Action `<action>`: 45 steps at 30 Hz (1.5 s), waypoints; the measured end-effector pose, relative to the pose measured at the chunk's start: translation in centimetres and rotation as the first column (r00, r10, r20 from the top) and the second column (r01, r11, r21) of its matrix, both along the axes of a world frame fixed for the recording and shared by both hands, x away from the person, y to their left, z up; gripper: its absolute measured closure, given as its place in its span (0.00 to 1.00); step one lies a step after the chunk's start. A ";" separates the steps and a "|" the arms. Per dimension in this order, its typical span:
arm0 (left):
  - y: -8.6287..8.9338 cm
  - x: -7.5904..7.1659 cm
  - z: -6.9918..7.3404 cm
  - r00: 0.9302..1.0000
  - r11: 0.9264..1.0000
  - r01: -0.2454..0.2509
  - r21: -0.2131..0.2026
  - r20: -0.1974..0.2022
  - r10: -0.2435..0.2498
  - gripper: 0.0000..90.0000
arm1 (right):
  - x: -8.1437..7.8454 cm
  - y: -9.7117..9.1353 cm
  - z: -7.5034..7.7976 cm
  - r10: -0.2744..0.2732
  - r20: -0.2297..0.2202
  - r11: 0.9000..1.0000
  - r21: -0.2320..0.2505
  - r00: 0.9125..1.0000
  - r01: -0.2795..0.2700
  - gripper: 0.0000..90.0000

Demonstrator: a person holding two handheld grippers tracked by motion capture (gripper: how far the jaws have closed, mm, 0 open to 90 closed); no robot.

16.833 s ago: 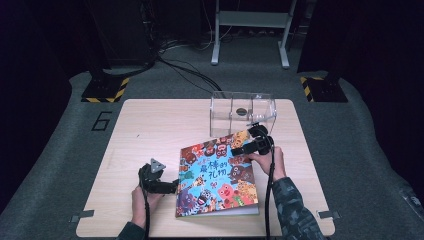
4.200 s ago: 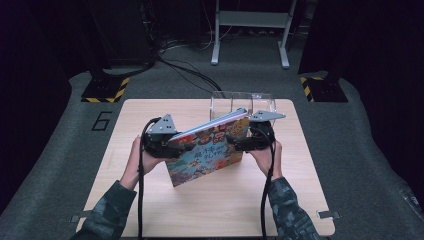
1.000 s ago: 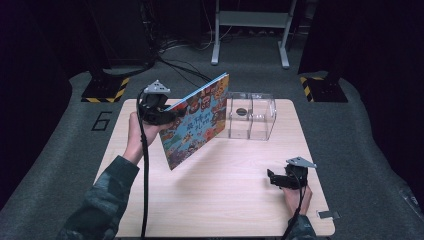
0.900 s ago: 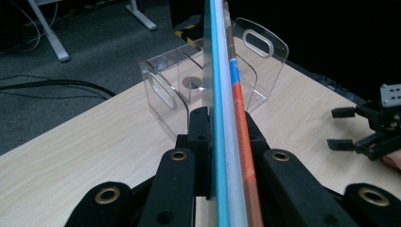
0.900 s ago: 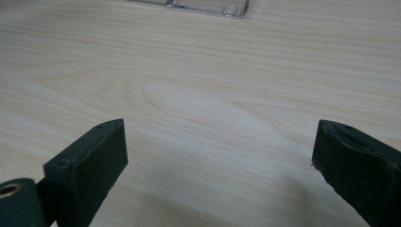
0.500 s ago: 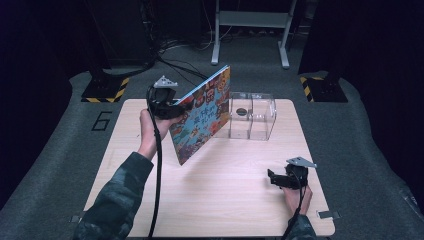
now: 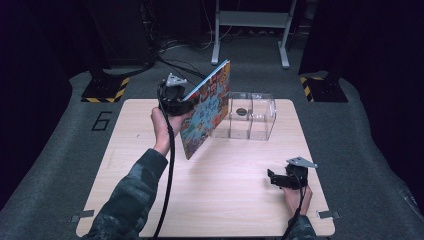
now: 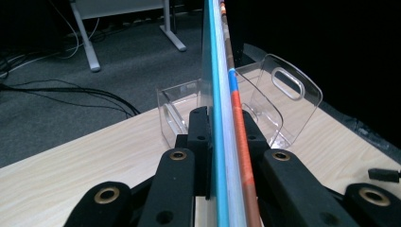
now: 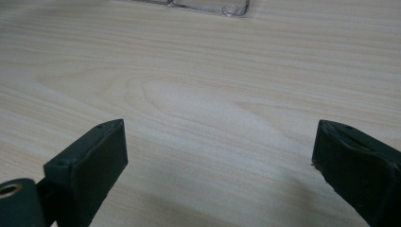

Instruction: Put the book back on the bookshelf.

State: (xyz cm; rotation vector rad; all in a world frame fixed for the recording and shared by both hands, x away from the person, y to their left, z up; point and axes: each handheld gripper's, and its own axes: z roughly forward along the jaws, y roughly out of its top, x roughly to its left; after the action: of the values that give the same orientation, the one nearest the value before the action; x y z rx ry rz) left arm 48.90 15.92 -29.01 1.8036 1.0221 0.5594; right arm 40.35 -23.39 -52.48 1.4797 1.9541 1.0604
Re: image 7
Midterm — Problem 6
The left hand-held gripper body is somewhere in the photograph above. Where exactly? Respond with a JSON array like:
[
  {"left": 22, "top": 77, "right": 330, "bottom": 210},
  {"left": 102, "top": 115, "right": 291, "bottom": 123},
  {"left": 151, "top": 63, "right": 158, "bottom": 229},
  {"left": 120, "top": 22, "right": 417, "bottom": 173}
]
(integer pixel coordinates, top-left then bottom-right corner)
[{"left": 157, "top": 72, "right": 201, "bottom": 117}]

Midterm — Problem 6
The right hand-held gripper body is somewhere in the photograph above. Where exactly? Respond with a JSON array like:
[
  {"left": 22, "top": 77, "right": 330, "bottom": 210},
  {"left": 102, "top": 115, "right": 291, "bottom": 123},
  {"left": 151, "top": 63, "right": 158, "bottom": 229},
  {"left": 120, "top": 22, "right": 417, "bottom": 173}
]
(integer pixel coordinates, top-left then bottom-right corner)
[{"left": 283, "top": 156, "right": 318, "bottom": 191}]

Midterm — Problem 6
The colourful picture book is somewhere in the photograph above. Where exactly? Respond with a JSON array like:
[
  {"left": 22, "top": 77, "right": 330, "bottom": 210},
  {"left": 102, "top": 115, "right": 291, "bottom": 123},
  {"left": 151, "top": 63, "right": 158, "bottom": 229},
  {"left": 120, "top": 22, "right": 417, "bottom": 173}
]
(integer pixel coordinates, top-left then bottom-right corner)
[{"left": 179, "top": 59, "right": 232, "bottom": 161}]

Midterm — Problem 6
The person's right hand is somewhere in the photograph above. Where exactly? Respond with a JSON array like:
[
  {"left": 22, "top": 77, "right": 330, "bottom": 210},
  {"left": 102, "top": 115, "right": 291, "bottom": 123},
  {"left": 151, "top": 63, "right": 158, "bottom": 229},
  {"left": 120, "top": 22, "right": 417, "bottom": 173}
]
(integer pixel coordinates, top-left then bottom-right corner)
[{"left": 282, "top": 184, "right": 314, "bottom": 218}]

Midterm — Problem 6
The person's left hand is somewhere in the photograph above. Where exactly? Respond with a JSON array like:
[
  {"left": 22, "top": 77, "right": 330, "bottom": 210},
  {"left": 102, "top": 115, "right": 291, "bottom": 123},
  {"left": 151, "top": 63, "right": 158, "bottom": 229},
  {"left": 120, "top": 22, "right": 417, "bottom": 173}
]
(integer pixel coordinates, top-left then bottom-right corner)
[{"left": 150, "top": 106, "right": 195, "bottom": 157}]

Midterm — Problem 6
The clear acrylic storage box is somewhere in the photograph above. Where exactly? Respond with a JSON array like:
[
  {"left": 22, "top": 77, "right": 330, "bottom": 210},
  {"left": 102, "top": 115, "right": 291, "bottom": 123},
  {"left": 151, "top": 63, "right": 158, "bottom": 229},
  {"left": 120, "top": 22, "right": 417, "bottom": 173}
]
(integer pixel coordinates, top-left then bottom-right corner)
[{"left": 211, "top": 91, "right": 277, "bottom": 142}]

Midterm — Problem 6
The black striped stand base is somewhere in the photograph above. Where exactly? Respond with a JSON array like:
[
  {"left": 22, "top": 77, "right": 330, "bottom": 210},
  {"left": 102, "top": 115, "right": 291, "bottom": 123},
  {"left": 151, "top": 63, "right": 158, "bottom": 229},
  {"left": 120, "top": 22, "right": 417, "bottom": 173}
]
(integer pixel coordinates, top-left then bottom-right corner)
[
  {"left": 299, "top": 75, "right": 349, "bottom": 104},
  {"left": 80, "top": 75, "right": 131, "bottom": 104}
]

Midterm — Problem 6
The white metal stand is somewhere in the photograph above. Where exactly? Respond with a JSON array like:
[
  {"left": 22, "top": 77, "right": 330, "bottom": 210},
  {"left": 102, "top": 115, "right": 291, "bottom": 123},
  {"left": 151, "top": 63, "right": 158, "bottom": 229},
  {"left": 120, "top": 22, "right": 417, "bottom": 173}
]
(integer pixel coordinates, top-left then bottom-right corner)
[{"left": 210, "top": 0, "right": 298, "bottom": 70}]

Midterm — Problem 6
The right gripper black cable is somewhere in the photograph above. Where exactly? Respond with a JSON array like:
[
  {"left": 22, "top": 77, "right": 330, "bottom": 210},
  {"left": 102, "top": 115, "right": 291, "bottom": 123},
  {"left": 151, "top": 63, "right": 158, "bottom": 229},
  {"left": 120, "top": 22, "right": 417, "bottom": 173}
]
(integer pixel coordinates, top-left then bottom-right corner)
[{"left": 280, "top": 168, "right": 308, "bottom": 240}]

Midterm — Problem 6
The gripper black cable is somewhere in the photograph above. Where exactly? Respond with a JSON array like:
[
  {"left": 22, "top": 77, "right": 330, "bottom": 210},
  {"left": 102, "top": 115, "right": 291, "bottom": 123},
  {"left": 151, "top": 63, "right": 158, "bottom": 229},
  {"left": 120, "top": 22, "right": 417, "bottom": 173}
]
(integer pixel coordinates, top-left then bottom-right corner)
[
  {"left": 280, "top": 168, "right": 308, "bottom": 240},
  {"left": 152, "top": 81, "right": 177, "bottom": 239}
]

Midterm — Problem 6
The bundle of floor cables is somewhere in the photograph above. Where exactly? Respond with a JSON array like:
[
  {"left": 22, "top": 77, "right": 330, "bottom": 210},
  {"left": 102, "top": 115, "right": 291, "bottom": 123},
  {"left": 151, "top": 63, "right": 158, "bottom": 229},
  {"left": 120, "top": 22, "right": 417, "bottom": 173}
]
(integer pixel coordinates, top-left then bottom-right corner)
[{"left": 141, "top": 28, "right": 218, "bottom": 83}]

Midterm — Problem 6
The grey table bracket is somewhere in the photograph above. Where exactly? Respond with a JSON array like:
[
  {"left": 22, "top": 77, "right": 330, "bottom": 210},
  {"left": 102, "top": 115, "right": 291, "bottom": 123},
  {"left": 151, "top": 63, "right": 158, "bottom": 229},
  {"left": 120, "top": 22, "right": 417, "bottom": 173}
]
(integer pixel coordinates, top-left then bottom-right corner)
[
  {"left": 316, "top": 210, "right": 341, "bottom": 220},
  {"left": 69, "top": 209, "right": 96, "bottom": 224}
]

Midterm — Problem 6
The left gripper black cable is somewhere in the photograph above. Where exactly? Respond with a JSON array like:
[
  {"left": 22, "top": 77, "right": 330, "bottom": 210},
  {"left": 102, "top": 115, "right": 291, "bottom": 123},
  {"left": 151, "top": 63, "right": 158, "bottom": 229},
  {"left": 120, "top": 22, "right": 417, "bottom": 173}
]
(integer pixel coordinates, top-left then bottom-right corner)
[{"left": 152, "top": 81, "right": 177, "bottom": 239}]

